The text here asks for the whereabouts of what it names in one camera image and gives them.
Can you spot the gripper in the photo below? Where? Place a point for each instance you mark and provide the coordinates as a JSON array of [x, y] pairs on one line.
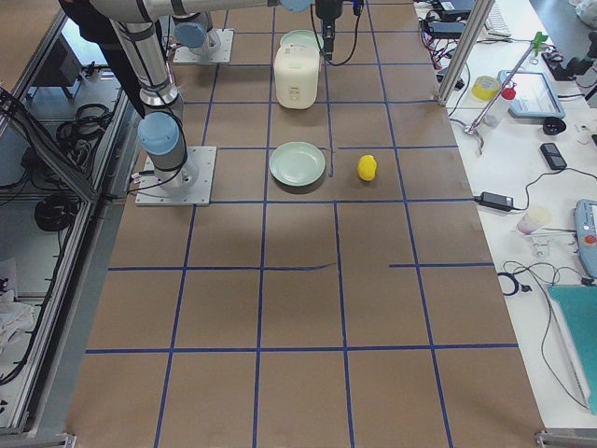
[[326, 10]]

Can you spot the cream rice cooker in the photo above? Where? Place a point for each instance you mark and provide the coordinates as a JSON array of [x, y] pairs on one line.
[[296, 73]]

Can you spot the green plate near cooker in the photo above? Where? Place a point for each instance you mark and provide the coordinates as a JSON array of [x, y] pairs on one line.
[[302, 37]]

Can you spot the yellow lemon toy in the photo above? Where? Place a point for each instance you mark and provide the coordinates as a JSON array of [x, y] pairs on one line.
[[367, 168]]

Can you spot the yellow tape roll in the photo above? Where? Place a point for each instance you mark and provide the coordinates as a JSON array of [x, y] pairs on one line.
[[485, 88]]

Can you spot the metal rod with green clip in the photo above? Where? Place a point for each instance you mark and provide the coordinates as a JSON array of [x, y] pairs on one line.
[[539, 41]]

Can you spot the blue teach pendant tablet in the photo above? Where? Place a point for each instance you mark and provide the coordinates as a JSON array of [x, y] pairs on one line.
[[535, 98]]

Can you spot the black power adapter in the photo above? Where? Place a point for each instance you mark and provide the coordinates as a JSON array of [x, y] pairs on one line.
[[495, 201]]

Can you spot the black phone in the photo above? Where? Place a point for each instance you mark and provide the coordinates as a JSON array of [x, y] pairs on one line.
[[553, 156]]

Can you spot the plastic cup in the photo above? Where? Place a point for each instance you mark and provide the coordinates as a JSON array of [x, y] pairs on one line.
[[534, 218]]

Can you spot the teal mat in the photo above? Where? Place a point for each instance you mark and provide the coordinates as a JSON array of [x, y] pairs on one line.
[[578, 305]]

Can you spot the aluminium frame post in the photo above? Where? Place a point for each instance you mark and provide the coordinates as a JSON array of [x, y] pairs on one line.
[[474, 24]]

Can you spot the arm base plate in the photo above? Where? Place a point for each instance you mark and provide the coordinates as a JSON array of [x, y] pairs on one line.
[[191, 185], [183, 55]]

